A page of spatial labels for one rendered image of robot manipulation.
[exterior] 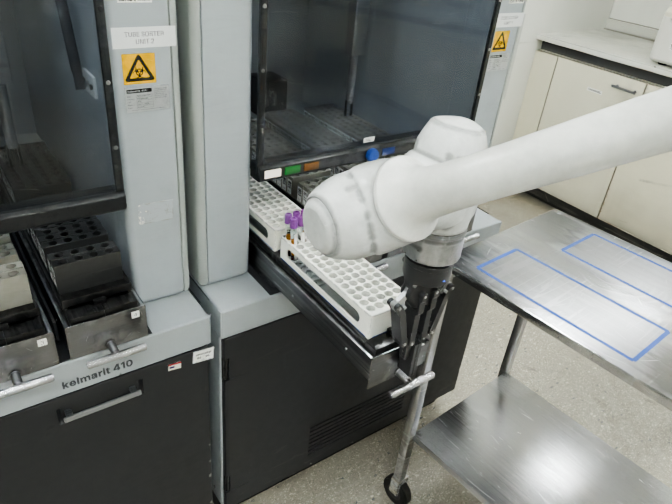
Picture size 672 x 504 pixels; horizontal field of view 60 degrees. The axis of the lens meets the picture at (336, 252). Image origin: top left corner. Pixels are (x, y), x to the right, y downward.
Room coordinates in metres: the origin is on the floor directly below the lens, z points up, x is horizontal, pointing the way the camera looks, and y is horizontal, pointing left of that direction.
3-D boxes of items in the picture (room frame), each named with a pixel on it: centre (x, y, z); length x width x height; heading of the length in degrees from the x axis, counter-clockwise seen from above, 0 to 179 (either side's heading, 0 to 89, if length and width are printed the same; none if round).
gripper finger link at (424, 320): (0.77, -0.15, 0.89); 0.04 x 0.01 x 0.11; 39
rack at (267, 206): (1.17, 0.18, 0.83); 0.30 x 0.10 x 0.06; 39
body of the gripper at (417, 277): (0.76, -0.14, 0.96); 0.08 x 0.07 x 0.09; 129
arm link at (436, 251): (0.76, -0.14, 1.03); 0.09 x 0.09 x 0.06
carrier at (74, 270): (0.84, 0.43, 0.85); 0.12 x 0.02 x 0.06; 129
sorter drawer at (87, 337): (1.02, 0.58, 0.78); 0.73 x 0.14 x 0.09; 39
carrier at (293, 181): (1.29, 0.08, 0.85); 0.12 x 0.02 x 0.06; 129
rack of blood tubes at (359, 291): (0.92, -0.02, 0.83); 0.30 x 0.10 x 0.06; 39
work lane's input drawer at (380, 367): (1.03, 0.07, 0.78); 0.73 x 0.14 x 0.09; 39
